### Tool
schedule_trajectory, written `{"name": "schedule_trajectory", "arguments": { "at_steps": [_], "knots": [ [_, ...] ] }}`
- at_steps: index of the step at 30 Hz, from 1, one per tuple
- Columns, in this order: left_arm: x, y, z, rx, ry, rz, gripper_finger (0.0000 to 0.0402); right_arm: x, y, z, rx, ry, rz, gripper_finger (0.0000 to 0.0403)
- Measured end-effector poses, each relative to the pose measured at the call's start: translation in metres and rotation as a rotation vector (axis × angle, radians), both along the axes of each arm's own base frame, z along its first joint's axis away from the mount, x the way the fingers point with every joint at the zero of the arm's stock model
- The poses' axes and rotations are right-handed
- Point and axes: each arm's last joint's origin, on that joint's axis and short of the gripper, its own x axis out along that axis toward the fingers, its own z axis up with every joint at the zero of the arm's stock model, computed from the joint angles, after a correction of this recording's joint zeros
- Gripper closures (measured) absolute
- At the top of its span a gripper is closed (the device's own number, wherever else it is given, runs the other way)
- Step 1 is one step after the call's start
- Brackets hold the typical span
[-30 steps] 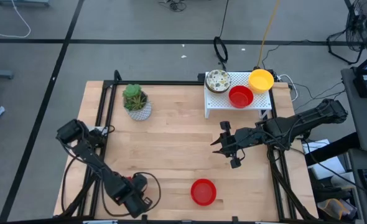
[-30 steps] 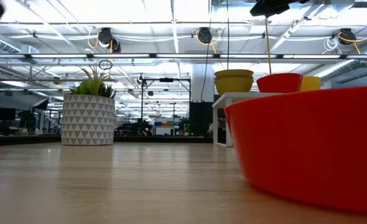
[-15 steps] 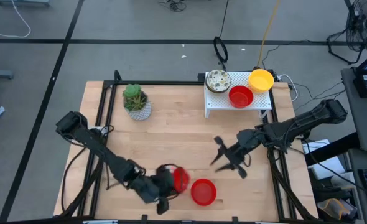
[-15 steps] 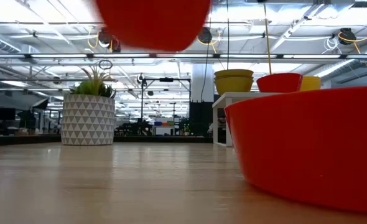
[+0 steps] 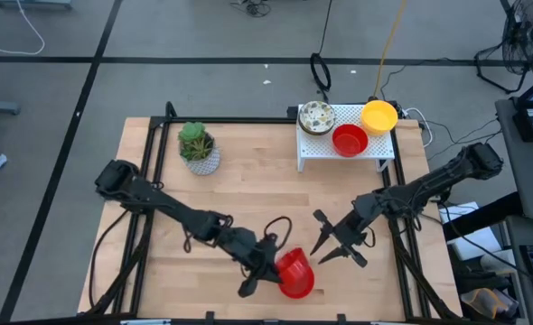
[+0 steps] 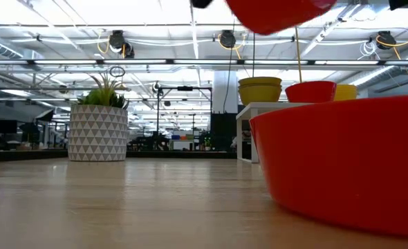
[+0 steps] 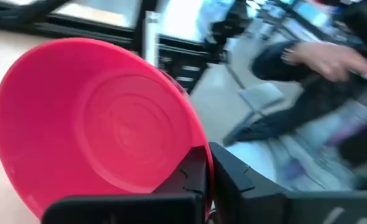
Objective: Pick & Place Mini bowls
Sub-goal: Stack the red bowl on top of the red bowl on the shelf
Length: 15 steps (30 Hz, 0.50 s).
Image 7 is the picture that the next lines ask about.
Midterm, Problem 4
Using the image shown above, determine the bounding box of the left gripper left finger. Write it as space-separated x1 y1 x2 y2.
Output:
153 145 209 219

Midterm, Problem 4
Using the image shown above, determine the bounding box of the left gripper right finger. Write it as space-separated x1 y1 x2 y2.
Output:
208 141 289 224

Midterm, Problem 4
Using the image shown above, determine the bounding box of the red mini bowl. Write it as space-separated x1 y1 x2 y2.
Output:
0 37 215 220

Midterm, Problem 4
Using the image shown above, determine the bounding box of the black box with white labels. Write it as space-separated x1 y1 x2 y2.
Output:
157 35 211 95

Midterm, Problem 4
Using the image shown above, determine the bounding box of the person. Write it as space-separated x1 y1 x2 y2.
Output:
222 37 367 191

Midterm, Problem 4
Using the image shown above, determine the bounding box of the person's hand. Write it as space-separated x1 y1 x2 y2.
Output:
281 40 367 83

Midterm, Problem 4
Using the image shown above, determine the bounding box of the black aluminium table frame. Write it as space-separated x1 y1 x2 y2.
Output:
0 0 253 94

